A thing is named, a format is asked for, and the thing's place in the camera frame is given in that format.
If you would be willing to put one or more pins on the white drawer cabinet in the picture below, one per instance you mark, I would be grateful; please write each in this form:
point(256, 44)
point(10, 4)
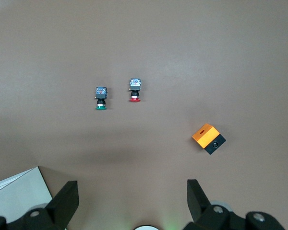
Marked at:
point(14, 191)

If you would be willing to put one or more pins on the brown table mat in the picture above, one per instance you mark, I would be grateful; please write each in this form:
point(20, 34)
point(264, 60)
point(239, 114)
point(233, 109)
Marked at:
point(144, 48)

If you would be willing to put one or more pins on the red push button switch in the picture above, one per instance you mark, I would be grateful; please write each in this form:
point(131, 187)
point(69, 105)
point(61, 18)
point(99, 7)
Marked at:
point(135, 86)

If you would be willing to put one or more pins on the green push button switch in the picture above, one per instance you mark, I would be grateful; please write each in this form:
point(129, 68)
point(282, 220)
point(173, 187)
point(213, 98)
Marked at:
point(100, 94)

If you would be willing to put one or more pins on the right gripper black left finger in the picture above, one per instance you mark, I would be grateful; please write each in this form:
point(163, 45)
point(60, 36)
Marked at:
point(64, 198)

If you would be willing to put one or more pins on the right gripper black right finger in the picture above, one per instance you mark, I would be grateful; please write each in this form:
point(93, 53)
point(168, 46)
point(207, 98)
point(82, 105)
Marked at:
point(196, 198)

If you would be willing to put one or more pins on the orange and black button box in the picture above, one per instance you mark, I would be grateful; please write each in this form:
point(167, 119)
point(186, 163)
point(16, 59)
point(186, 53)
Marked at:
point(204, 136)

